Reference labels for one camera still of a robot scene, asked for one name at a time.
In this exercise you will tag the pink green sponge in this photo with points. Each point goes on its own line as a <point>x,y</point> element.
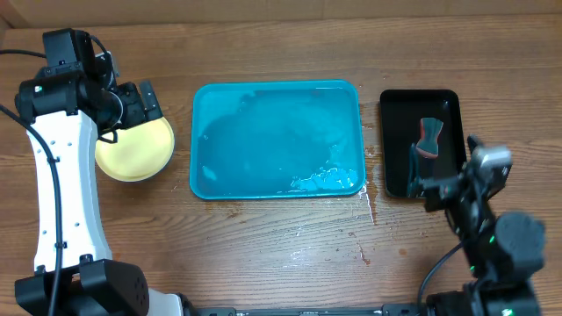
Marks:
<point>430,129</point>

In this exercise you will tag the teal plastic tray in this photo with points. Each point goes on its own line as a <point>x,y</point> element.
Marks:
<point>291,139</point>

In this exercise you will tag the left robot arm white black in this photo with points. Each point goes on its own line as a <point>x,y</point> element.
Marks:
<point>74,272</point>

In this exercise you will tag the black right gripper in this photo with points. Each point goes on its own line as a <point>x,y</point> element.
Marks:
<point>438,189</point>

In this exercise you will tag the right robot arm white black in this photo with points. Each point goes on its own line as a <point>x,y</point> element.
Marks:
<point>503,252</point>

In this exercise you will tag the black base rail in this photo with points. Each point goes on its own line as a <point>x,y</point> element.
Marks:
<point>384,310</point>

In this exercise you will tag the black tray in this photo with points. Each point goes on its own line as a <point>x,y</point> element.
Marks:
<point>400,112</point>

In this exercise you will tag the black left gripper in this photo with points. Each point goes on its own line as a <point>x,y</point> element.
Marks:
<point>137,114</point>

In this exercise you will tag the yellow plate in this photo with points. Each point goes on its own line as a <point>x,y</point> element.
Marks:
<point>140,153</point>

